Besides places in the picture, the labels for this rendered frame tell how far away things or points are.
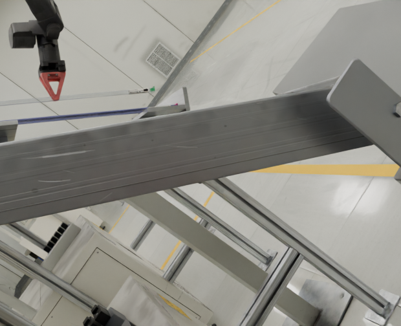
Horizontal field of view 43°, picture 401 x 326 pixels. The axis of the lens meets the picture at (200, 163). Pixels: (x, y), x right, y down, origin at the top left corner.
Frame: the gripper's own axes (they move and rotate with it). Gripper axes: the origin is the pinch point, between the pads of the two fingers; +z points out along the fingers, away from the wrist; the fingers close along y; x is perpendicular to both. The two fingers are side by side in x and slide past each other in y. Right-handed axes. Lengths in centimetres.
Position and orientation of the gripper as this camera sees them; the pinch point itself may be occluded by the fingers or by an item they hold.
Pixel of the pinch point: (55, 97)
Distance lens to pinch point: 150.8
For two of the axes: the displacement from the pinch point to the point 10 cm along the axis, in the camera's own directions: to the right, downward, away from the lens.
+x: 9.2, -1.3, 3.8
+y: 3.7, -1.1, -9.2
